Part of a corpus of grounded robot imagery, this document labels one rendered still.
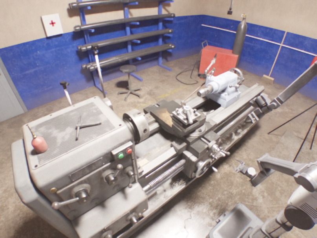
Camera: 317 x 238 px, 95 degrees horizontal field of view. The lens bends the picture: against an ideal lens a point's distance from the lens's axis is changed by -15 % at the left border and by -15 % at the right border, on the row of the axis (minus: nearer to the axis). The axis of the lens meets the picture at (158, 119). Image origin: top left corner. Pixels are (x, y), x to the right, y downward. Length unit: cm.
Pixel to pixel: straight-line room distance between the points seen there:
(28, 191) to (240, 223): 173
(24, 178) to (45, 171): 13
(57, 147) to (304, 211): 133
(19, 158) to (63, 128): 29
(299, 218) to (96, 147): 116
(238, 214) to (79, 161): 158
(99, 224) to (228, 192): 161
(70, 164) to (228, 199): 186
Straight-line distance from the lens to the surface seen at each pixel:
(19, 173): 105
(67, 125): 109
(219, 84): 189
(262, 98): 125
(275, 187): 269
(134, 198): 129
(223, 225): 188
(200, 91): 173
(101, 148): 93
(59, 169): 92
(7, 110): 431
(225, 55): 427
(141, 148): 165
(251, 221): 200
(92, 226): 128
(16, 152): 118
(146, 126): 123
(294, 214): 120
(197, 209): 216
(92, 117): 108
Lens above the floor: 197
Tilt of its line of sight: 39 degrees down
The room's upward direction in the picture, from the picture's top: straight up
